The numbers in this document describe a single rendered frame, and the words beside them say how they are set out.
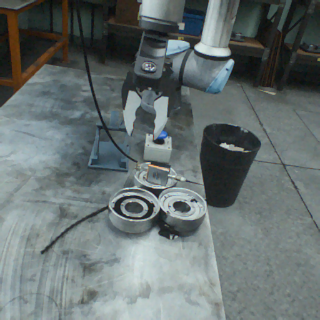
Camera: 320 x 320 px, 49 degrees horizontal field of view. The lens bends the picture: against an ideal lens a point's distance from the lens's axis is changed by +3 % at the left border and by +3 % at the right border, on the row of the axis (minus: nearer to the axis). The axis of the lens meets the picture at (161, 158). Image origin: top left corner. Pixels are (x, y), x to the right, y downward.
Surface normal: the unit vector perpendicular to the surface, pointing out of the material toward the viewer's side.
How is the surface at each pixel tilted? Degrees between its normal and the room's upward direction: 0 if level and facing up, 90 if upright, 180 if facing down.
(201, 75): 91
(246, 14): 90
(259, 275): 0
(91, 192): 0
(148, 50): 23
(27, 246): 0
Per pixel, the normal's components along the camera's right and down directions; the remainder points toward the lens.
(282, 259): 0.15, -0.83
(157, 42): 0.16, -0.56
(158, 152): -0.01, 0.53
